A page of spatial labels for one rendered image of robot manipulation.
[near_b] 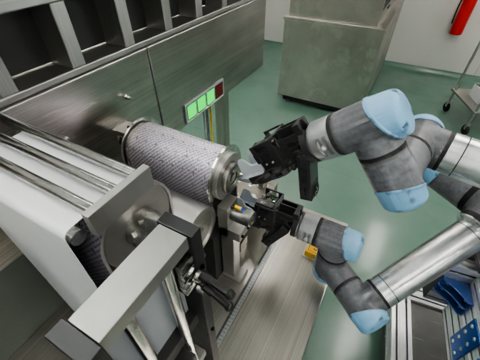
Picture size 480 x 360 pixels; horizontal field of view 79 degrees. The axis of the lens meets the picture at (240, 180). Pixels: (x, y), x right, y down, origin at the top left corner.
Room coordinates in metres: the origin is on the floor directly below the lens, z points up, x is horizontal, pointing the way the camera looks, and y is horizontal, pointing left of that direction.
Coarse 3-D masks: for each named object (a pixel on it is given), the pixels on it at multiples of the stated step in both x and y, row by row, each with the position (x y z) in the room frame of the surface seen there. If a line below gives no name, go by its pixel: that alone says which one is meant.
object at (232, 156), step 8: (128, 144) 0.59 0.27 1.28; (128, 152) 0.58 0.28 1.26; (232, 152) 0.53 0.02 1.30; (224, 160) 0.50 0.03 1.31; (232, 160) 0.52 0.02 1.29; (224, 168) 0.49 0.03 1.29; (216, 176) 0.47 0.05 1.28; (216, 184) 0.46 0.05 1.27; (216, 192) 0.46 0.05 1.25; (224, 192) 0.49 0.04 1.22
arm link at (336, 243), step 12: (324, 228) 0.44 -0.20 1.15; (336, 228) 0.44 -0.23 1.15; (348, 228) 0.44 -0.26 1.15; (312, 240) 0.42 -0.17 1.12; (324, 240) 0.42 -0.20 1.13; (336, 240) 0.41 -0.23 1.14; (348, 240) 0.41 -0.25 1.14; (360, 240) 0.40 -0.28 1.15; (324, 252) 0.41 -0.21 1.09; (336, 252) 0.39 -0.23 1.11; (348, 252) 0.39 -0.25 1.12; (360, 252) 0.38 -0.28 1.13
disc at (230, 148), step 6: (234, 144) 0.55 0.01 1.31; (222, 150) 0.51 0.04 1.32; (228, 150) 0.52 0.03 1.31; (234, 150) 0.55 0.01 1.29; (222, 156) 0.50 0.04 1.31; (240, 156) 0.57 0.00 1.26; (216, 162) 0.48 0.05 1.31; (216, 168) 0.48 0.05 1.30; (210, 174) 0.46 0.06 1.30; (210, 180) 0.46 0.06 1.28; (210, 186) 0.45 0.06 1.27; (210, 192) 0.45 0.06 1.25; (210, 198) 0.45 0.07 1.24; (216, 204) 0.47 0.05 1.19
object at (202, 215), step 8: (176, 192) 0.49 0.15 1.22; (176, 200) 0.45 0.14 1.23; (184, 200) 0.45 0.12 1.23; (192, 200) 0.46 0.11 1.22; (176, 208) 0.42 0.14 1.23; (184, 208) 0.42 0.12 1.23; (192, 208) 0.42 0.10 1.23; (200, 208) 0.42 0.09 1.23; (208, 208) 0.43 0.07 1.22; (184, 216) 0.40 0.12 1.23; (192, 216) 0.40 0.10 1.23; (200, 216) 0.42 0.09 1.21; (208, 216) 0.44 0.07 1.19; (200, 224) 0.41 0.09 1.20; (208, 224) 0.44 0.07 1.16; (208, 232) 0.43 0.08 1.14; (208, 240) 0.42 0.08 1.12
